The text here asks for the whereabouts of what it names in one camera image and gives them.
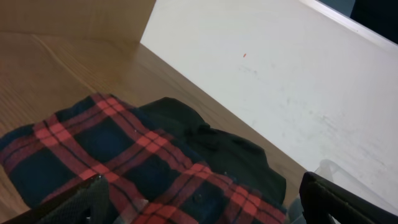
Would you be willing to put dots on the red navy plaid shirt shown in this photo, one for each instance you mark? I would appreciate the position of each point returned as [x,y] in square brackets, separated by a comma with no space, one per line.
[153,177]

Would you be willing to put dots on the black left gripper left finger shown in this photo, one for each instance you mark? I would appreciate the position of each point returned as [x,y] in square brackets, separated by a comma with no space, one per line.
[86,202]

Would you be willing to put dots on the black folded shirt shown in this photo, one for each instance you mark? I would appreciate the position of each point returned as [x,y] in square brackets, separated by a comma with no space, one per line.
[225,153]

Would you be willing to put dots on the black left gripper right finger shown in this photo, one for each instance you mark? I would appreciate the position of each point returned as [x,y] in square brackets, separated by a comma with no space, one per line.
[324,202]

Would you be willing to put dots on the clear plastic storage container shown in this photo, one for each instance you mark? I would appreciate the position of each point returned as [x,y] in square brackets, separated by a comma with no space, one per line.
[337,175]

